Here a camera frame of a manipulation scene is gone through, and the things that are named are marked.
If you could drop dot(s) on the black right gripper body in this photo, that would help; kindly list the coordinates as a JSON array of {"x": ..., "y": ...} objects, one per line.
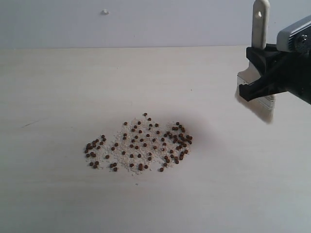
[{"x": 297, "y": 75}]

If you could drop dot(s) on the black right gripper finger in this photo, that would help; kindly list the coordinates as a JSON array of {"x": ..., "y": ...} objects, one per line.
[
  {"x": 268, "y": 84},
  {"x": 261, "y": 61}
]

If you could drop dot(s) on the white paint brush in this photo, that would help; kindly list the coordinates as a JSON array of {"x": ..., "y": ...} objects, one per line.
[{"x": 262, "y": 107}]

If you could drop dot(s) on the brown beans and white crumbs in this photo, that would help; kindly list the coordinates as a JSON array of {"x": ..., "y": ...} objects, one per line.
[{"x": 145, "y": 146}]

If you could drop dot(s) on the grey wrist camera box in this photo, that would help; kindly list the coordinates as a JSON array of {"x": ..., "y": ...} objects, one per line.
[{"x": 296, "y": 37}]

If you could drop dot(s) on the small white wall plug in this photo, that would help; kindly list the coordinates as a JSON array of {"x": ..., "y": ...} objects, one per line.
[{"x": 105, "y": 12}]

